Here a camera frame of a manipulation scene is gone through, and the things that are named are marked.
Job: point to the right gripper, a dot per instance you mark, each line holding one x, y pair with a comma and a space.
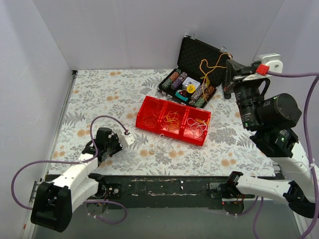
236, 79

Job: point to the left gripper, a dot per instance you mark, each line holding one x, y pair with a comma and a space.
109, 148

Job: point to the red compartment tray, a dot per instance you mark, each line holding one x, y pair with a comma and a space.
179, 122

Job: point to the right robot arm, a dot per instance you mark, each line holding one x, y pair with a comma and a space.
272, 121

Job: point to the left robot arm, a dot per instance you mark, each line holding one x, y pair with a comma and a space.
56, 201

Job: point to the black remote control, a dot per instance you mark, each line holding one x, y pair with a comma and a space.
227, 95

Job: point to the orange black chip row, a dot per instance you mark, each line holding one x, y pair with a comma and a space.
205, 96

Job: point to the black poker chip case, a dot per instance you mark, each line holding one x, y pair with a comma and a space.
200, 61

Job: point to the floral table mat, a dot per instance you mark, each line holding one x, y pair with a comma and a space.
112, 98

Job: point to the white card deck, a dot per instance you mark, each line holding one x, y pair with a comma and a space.
190, 81

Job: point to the yellow dealer button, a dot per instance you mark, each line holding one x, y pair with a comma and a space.
191, 88

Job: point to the purple poker chip row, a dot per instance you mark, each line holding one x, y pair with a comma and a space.
178, 81

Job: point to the red triangle piece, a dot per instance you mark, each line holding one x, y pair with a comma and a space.
183, 93

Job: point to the green poker chip row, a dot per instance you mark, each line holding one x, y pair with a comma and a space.
168, 82

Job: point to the teal plastic piece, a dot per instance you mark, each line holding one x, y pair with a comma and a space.
181, 97

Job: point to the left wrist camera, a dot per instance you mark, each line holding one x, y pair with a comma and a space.
126, 140

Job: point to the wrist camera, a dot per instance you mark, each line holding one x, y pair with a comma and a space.
268, 62
126, 140

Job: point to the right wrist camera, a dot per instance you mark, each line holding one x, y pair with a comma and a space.
268, 62

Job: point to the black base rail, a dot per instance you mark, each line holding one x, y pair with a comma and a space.
160, 191

